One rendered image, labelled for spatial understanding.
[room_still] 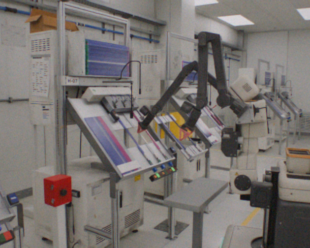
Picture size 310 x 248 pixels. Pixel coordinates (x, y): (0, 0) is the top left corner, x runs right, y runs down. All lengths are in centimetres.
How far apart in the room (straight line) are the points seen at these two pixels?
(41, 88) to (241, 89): 149
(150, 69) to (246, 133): 188
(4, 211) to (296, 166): 158
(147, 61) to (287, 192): 232
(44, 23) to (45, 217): 154
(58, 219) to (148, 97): 206
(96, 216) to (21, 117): 182
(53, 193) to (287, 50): 870
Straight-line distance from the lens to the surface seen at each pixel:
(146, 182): 381
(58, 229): 200
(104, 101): 252
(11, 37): 385
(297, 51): 981
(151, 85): 362
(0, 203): 162
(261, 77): 688
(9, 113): 381
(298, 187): 189
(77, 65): 243
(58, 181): 189
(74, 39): 247
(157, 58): 359
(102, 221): 253
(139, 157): 235
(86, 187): 233
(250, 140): 203
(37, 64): 261
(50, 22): 268
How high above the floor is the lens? 131
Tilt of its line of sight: 7 degrees down
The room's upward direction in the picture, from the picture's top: 1 degrees clockwise
